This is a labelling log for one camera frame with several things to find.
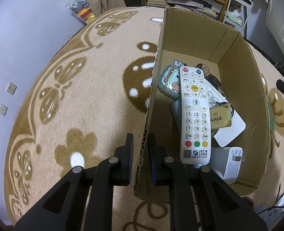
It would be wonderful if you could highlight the upper wall socket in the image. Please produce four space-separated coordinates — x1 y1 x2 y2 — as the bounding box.
6 82 17 95

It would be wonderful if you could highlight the white metal cart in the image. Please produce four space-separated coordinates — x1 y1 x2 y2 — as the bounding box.
223 0 253 39

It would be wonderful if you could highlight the white box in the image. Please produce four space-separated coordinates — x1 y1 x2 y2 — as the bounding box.
169 99 247 148

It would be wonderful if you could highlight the plastic bag of toys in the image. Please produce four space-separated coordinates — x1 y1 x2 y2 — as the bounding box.
65 0 96 24

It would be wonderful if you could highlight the brown cardboard box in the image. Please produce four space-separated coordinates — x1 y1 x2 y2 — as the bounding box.
134 7 270 203

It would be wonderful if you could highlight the lower wall socket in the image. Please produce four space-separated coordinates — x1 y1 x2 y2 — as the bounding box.
0 104 8 116

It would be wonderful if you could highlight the green Pochacco oval case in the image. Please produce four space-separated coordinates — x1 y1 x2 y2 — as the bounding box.
266 99 275 132

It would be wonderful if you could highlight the white power adapter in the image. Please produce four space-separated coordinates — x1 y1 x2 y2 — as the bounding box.
206 146 246 185

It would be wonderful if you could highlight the white Midea remote control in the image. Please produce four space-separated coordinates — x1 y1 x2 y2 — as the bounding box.
205 79 228 108

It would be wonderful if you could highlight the wall socket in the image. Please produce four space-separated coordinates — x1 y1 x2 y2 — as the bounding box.
0 104 8 116
6 82 17 95

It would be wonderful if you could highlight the beige patterned round rug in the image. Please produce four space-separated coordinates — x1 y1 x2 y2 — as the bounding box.
4 7 284 230

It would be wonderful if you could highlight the white JSCN remote control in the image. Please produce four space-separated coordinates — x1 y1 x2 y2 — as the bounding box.
180 66 211 166

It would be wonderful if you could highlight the green Cheers cartoon case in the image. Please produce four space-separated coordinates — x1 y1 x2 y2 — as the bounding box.
158 60 187 100

